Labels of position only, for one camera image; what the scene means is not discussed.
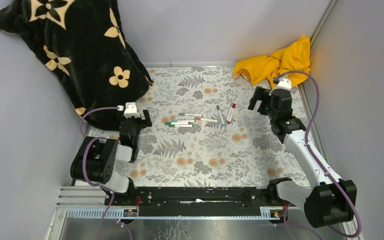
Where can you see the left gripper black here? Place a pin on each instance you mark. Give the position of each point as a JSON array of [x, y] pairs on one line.
[[137, 119]]

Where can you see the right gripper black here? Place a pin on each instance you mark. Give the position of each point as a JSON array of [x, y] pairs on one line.
[[260, 94]]

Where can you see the red marker pen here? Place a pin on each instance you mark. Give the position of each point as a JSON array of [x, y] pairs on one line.
[[234, 106]]

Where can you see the brown end marker pen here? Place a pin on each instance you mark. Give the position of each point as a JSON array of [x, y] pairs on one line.
[[190, 114]]

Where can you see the teal green marker pen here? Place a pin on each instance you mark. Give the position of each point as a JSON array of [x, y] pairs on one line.
[[222, 121]]

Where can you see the brown cap marker pen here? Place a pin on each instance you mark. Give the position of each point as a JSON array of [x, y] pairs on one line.
[[206, 119]]

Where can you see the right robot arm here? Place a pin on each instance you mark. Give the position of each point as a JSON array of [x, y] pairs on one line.
[[329, 199]]

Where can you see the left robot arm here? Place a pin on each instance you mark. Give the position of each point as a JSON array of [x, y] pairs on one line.
[[95, 160]]

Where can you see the green marker pen lower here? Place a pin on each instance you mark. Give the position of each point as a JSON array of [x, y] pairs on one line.
[[180, 125]]

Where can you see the green marker pen upper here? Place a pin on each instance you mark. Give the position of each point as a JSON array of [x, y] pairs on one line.
[[180, 122]]

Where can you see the yellow cloth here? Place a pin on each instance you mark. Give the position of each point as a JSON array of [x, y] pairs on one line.
[[295, 57]]

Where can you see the floral patterned table mat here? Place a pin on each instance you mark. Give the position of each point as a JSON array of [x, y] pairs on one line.
[[244, 153]]

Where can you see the black floral blanket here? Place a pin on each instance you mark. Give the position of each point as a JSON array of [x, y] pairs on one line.
[[83, 44]]

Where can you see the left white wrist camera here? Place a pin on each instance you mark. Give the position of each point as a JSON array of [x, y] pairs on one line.
[[131, 111]]

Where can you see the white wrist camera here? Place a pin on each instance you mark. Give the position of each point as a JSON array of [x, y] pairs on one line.
[[131, 111], [284, 83]]

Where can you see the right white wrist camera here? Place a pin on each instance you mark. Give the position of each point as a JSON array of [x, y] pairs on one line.
[[284, 83]]

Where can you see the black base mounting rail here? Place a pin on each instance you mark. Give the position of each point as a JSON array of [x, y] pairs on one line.
[[197, 202]]

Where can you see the aluminium frame rails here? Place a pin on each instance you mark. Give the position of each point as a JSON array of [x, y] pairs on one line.
[[81, 210]]

